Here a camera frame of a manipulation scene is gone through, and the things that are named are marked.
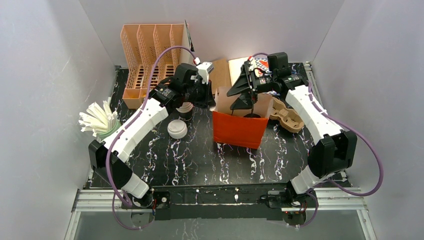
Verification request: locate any black plastic cup lid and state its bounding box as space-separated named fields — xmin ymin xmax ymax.
xmin=244 ymin=113 xmax=261 ymax=118

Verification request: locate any orange paper bag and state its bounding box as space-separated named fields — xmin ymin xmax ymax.
xmin=212 ymin=87 xmax=274 ymax=149

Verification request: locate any brown pulp cup carrier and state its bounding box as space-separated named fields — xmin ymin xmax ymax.
xmin=269 ymin=97 xmax=305 ymax=133

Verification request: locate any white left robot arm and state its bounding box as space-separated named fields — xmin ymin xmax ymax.
xmin=88 ymin=62 xmax=216 ymax=199

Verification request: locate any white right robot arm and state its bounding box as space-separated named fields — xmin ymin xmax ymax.
xmin=226 ymin=52 xmax=357 ymax=197

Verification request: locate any cream paper bag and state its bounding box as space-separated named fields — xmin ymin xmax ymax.
xmin=228 ymin=57 xmax=248 ymax=86

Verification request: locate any stack of white paper cups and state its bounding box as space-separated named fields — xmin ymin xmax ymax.
xmin=176 ymin=102 xmax=194 ymax=122

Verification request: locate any blue checkered paper bag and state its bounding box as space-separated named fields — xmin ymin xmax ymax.
xmin=255 ymin=58 xmax=270 ymax=76

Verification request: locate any white lid stack upper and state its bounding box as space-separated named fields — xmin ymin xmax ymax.
xmin=167 ymin=119 xmax=188 ymax=140

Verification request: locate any pink desk organizer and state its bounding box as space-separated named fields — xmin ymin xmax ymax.
xmin=120 ymin=23 xmax=194 ymax=109

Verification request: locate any white wrapped straws bundle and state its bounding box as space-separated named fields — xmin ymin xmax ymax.
xmin=78 ymin=97 xmax=119 ymax=137

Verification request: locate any green paper cup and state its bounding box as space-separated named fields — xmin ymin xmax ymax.
xmin=97 ymin=120 xmax=122 ymax=141

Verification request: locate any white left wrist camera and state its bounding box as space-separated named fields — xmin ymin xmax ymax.
xmin=196 ymin=61 xmax=214 ymax=85

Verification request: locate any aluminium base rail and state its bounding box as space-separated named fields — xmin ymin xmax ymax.
xmin=72 ymin=187 xmax=368 ymax=212

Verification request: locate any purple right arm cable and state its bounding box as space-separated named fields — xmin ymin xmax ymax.
xmin=251 ymin=52 xmax=385 ymax=229

